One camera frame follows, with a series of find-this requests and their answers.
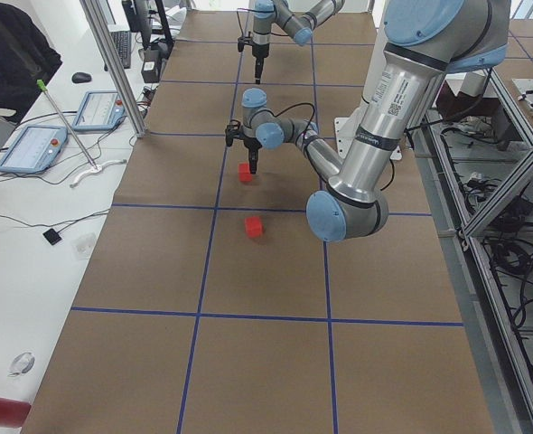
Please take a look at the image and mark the seated person in black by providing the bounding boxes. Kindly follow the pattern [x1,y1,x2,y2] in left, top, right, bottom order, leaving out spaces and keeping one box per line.
[0,3,62,123]

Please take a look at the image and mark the clear plastic packet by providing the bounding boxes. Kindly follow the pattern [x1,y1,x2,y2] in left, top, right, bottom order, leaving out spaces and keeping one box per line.
[71,232,97,260]

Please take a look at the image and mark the black monitor stand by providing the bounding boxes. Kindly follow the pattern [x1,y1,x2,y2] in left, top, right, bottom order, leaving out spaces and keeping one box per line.
[121,0,177,51]

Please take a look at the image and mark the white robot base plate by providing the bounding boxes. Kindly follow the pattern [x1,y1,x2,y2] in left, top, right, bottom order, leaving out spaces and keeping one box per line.
[334,118,357,158]

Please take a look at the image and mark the red object at edge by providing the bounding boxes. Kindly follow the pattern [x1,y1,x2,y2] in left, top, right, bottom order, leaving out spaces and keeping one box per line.
[0,398,32,428]

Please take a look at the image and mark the aluminium frame post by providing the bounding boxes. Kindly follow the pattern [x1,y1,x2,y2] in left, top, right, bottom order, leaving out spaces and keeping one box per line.
[79,0,145,138]

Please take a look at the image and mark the black cable bundle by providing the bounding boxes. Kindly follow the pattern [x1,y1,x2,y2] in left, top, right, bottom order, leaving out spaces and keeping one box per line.
[455,171,533,335]

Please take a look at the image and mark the small black square device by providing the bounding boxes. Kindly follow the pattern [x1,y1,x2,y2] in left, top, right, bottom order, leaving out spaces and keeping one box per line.
[42,228,62,246]

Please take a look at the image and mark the aluminium frame rail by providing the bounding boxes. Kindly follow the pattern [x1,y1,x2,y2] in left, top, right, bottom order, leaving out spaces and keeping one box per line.
[418,59,533,433]

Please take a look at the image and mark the black keyboard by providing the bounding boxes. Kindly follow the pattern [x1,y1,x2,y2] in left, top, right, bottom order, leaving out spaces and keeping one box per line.
[109,30,133,69]

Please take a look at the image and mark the brown paper table cover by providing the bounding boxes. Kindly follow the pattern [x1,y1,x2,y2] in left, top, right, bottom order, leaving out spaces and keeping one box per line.
[23,12,494,433]

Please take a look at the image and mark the blue teach pendant tablet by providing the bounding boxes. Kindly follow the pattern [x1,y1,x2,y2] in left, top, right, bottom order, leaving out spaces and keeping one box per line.
[0,125,69,175]
[71,90,126,133]

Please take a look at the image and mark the black power adapter box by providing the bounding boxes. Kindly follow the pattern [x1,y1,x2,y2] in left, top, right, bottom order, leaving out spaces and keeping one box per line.
[141,49,161,84]

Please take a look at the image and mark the metal rod green tip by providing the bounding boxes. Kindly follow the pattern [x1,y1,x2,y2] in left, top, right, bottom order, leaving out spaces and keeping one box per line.
[36,79,127,189]

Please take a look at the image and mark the black computer mouse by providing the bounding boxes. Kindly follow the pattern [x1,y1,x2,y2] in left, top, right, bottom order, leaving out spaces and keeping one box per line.
[71,71,92,84]

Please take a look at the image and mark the red cube block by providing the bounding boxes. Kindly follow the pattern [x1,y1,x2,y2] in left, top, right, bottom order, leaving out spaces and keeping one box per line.
[238,163,253,184]
[244,216,264,239]

